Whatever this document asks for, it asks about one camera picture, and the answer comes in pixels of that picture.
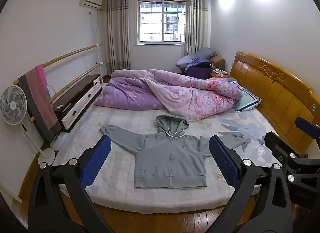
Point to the blue striped pillow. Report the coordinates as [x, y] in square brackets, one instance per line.
[246, 100]

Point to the white standing fan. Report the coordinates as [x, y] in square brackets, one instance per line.
[12, 104]

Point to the bed with pale floral sheet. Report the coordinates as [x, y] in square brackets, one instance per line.
[140, 123]

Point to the barred window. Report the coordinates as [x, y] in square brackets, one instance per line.
[162, 20]

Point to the dark and white low cabinet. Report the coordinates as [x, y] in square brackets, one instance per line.
[75, 105]

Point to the grey blue pillow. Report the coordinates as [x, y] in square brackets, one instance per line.
[205, 53]

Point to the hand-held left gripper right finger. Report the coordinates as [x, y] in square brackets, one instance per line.
[222, 158]

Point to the white air conditioner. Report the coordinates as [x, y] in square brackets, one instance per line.
[90, 1]

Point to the white rail post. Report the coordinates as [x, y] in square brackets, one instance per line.
[99, 57]

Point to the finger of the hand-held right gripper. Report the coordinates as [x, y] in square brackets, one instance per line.
[275, 143]
[303, 124]

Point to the bright pink cloth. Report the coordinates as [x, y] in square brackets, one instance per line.
[42, 75]

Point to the purple pink floral quilt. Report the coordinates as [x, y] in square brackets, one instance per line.
[175, 90]

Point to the wooden wall rail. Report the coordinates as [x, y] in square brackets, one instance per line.
[70, 52]
[80, 76]

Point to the grey zip hoodie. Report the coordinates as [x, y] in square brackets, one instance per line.
[170, 163]

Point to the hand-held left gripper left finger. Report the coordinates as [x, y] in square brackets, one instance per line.
[97, 160]

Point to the lavender pillow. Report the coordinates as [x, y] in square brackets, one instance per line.
[183, 60]

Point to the wooden headboard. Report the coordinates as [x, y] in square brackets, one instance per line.
[277, 92]

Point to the pink grey striped towel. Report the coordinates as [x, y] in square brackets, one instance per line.
[37, 103]

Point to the wooden nightstand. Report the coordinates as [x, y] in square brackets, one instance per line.
[220, 62]

